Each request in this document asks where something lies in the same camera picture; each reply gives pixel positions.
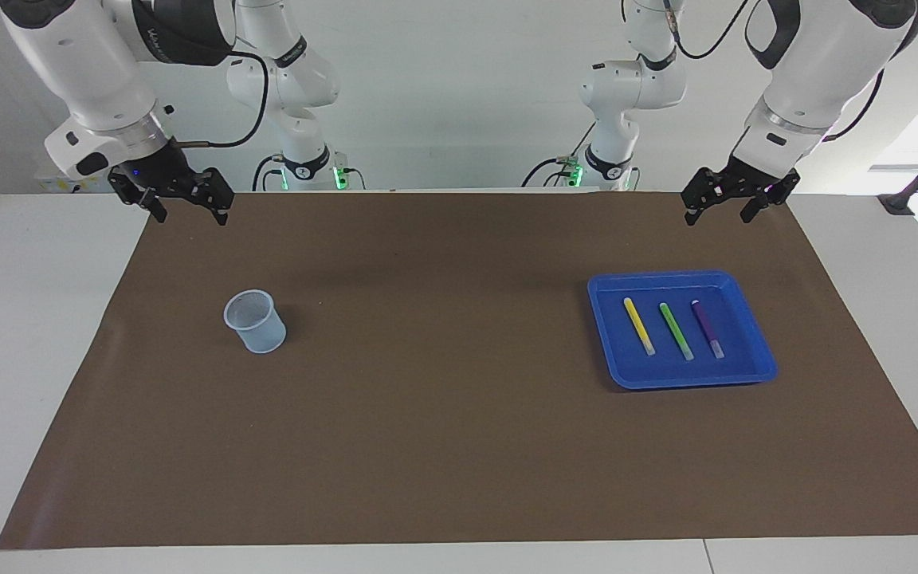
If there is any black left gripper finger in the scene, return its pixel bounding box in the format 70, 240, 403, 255
739, 172, 801, 224
681, 167, 735, 226

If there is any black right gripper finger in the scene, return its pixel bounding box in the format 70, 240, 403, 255
186, 167, 235, 226
108, 166, 169, 224

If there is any purple marker pen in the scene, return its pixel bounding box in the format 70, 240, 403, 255
690, 300, 725, 359

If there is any green marker pen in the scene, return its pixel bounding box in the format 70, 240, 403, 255
658, 302, 695, 361

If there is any yellow marker pen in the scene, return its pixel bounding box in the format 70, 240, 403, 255
623, 297, 657, 356

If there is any blue plastic tray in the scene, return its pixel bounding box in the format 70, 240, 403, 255
586, 269, 779, 391

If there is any translucent plastic cup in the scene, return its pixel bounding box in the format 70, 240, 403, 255
223, 289, 288, 354

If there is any brown table mat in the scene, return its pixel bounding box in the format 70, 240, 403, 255
0, 190, 918, 551

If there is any black base cable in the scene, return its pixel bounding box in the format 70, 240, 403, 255
252, 154, 281, 192
521, 120, 597, 189

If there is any white wall socket box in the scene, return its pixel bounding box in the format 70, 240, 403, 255
33, 163, 113, 195

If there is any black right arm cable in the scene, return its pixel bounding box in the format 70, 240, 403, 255
176, 49, 270, 149

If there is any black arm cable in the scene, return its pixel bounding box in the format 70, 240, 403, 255
176, 49, 270, 149
662, 0, 918, 144

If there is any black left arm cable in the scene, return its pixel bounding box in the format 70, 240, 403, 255
662, 0, 918, 144

